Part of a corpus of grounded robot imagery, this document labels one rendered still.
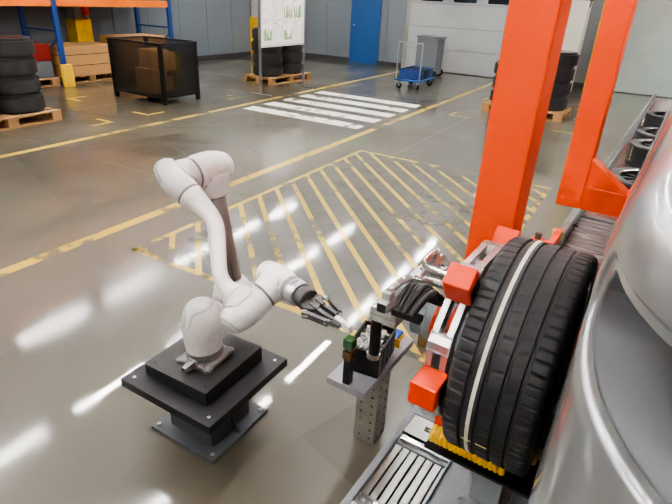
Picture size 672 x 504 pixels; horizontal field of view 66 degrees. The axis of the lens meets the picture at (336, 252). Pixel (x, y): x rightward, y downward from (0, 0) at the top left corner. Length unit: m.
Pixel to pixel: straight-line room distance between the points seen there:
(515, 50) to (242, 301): 1.21
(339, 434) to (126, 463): 0.91
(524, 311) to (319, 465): 1.30
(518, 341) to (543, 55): 0.95
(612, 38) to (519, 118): 1.94
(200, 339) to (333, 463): 0.77
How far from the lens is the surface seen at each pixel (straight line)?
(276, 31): 10.64
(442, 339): 1.41
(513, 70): 1.89
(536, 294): 1.38
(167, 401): 2.24
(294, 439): 2.45
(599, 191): 3.92
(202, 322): 2.14
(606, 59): 3.79
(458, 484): 2.08
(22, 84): 8.37
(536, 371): 1.32
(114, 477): 2.43
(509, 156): 1.93
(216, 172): 2.06
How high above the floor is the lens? 1.77
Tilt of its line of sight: 26 degrees down
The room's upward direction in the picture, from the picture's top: 3 degrees clockwise
